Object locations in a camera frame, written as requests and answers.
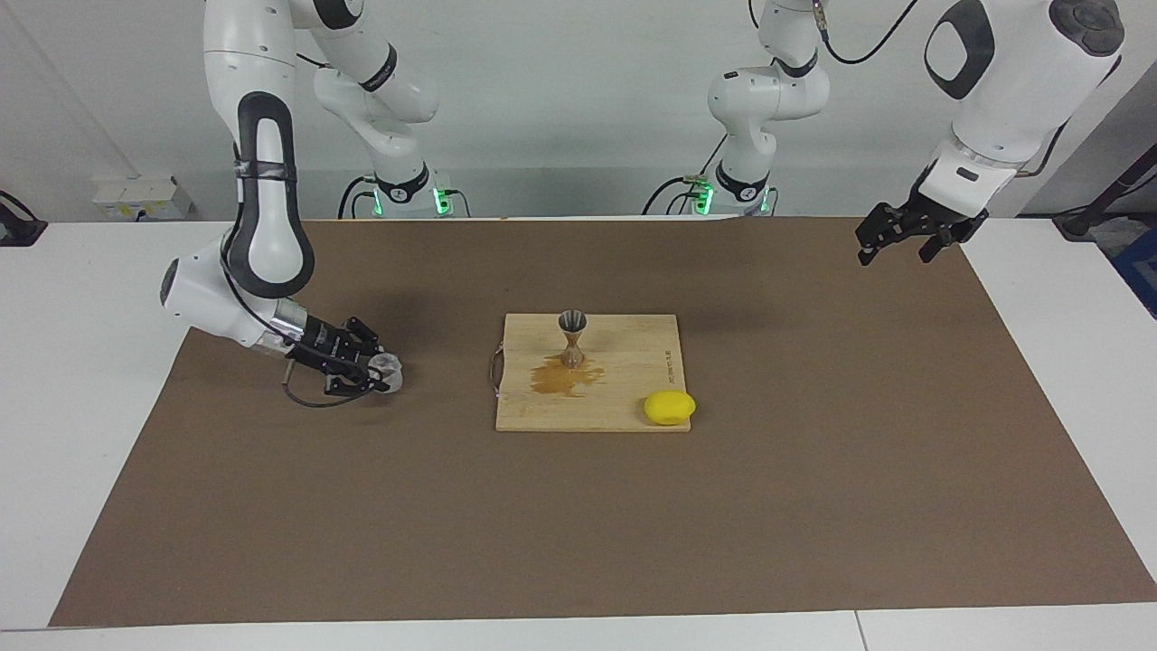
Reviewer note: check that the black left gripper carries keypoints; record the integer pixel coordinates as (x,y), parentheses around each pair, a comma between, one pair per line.
(945,219)

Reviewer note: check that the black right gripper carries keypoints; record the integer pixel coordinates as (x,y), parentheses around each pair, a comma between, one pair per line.
(327,345)

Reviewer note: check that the clear glass cup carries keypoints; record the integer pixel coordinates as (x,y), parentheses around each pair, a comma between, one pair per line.
(389,369)

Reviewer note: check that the metal jigger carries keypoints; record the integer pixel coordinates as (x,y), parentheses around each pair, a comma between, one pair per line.
(571,358)

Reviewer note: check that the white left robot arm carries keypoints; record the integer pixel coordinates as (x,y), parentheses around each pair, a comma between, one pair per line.
(1021,81)

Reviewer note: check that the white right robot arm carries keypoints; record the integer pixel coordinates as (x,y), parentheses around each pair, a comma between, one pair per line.
(262,208)

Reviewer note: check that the black stand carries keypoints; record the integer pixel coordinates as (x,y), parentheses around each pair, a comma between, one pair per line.
(1098,208)

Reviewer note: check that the blue crate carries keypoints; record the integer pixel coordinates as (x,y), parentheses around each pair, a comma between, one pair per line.
(1141,267)

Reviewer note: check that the wooden cutting board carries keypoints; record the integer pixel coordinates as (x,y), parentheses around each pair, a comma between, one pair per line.
(624,389)

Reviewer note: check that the brown table mat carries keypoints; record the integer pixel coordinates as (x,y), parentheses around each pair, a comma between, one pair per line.
(578,524)

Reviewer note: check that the yellow lemon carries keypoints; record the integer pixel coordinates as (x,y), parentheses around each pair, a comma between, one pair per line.
(669,408)

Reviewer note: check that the black clamp mount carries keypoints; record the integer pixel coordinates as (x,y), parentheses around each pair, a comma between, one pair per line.
(18,226)

